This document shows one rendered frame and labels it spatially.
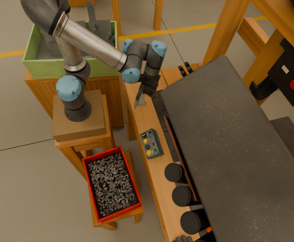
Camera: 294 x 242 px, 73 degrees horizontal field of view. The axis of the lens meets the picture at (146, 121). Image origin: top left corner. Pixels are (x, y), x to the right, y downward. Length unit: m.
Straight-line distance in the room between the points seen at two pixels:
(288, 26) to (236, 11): 0.50
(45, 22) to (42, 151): 1.64
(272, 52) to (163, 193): 0.81
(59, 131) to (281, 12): 1.10
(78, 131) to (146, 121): 0.38
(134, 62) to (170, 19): 2.79
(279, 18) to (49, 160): 2.03
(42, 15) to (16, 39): 2.74
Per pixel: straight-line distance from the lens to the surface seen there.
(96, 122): 1.16
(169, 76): 1.44
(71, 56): 1.05
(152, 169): 1.07
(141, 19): 3.54
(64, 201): 2.04
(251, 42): 1.31
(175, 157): 1.11
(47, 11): 0.79
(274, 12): 0.90
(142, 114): 1.21
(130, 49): 0.92
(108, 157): 1.12
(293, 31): 0.85
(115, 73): 1.53
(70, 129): 1.17
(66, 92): 1.03
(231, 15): 1.31
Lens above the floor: 1.92
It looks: 60 degrees down
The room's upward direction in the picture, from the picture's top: 5 degrees clockwise
